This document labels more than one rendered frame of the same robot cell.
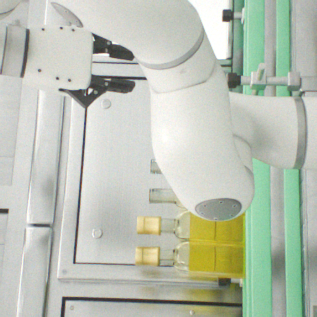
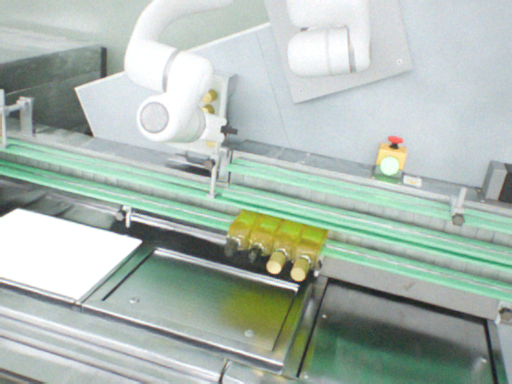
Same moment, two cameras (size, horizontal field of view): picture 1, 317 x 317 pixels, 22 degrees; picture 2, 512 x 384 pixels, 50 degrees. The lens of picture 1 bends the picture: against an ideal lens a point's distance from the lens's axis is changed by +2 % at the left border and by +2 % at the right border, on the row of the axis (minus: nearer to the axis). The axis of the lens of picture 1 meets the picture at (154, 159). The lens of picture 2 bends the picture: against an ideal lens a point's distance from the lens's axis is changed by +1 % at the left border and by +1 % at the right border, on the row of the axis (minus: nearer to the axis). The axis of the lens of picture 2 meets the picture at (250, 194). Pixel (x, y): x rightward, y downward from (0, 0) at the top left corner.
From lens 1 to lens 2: 1.43 m
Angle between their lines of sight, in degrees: 66
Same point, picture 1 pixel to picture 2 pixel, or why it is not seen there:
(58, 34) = not seen: hidden behind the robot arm
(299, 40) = (181, 170)
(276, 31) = (165, 179)
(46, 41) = not seen: hidden behind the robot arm
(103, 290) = (296, 351)
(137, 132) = (171, 292)
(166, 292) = (307, 320)
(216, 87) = not seen: outside the picture
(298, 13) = (163, 166)
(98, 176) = (198, 320)
